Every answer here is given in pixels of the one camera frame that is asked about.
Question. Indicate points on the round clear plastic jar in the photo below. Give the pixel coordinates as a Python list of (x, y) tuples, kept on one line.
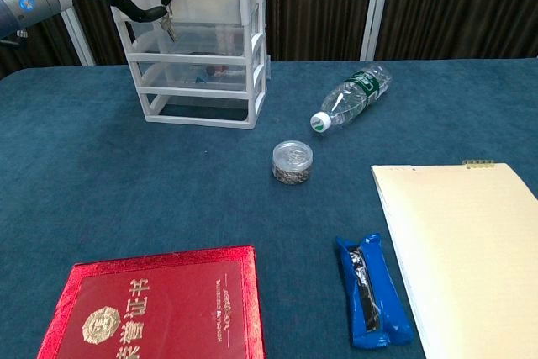
[(293, 163)]

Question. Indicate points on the white plastic drawer organizer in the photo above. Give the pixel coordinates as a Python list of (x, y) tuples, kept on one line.
[(197, 64)]

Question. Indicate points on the clear water bottle green label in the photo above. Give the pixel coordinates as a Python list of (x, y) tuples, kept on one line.
[(353, 98)]

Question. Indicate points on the red certificate book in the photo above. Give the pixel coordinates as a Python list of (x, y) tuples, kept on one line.
[(168, 308)]

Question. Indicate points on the blue plastic package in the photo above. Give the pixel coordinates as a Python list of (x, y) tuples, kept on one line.
[(374, 291)]

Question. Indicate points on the pale yellow paper pad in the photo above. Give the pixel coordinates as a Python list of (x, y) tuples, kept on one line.
[(462, 258)]

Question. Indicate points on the white frame post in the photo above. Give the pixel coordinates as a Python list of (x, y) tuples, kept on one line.
[(77, 39), (375, 6)]

